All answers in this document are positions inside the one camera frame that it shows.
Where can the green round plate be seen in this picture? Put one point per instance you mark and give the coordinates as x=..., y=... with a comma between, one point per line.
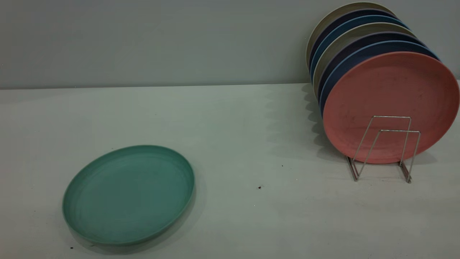
x=129, y=194

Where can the blue round plate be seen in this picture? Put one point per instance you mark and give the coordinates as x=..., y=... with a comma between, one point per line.
x=359, y=52
x=359, y=21

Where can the dark purple round plate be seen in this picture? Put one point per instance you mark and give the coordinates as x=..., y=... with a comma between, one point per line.
x=359, y=13
x=359, y=40

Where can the beige round plate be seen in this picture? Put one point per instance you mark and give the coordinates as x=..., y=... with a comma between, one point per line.
x=341, y=9
x=359, y=31

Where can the pink round plate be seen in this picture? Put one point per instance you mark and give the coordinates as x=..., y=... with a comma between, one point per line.
x=388, y=90

